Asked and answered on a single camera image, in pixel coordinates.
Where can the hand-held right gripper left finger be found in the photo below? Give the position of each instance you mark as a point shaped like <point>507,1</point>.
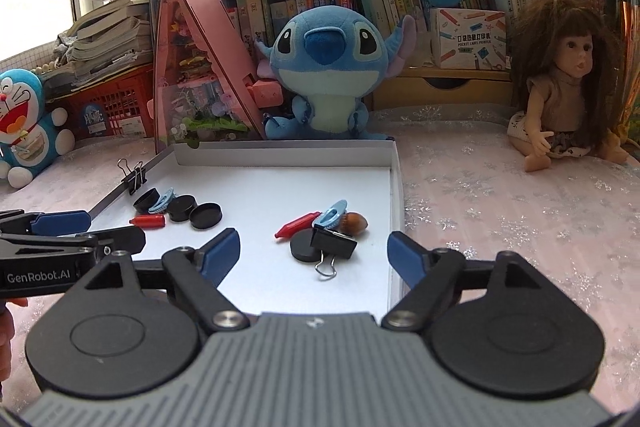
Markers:
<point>220,257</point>

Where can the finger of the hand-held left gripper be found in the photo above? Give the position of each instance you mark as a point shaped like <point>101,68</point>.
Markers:
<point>120,241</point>
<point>60,222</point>

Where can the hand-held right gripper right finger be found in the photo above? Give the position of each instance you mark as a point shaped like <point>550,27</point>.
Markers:
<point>407,259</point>

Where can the red cylindrical plastic peg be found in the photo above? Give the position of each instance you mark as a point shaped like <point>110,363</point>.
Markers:
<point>149,221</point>

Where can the black round hollow lid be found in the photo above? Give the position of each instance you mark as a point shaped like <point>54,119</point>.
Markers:
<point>145,202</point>

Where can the brown acorn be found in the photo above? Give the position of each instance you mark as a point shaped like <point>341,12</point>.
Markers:
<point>356,223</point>

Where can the large black binder clip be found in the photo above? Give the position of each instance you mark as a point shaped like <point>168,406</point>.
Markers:
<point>334,244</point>

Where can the red cone plastic peg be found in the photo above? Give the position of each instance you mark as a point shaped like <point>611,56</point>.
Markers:
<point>297,226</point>

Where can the white cardboard box tray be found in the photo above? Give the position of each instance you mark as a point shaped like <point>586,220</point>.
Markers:
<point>280,187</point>

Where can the person's left forearm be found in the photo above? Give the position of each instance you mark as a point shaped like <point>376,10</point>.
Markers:
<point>5,342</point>

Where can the small black binder clip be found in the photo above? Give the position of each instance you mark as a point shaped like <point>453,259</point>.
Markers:
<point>135,182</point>

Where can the pink snowflake tablecloth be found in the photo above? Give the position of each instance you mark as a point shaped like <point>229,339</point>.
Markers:
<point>500,217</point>

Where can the blue cat plush toy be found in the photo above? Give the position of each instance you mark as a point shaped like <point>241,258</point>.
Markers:
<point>25,122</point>

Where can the blue printed card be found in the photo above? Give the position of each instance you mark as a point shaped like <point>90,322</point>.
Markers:
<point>95,117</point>

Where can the red plastic crate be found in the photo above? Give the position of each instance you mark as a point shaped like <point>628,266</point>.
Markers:
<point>115,102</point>

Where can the wooden drawer box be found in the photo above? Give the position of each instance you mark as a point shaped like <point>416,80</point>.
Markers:
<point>400,92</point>

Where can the pale grid patterned board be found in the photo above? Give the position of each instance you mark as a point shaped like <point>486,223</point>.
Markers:
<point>25,57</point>

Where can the stack of books and papers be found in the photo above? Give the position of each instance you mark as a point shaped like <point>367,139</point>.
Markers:
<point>110,32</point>

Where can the blue alien plush toy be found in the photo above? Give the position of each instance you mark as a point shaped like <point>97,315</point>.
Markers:
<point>325,72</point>

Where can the pink triangular dollhouse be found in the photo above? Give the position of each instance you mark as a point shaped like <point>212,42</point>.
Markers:
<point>220,47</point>

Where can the brown haired baby doll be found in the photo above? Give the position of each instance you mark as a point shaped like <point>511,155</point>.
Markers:
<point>555,102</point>

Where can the pencil print cardboard box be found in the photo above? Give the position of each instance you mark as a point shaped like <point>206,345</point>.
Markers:
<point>465,39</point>

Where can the gold foil sheets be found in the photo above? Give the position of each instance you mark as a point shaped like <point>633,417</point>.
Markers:
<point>631,57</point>

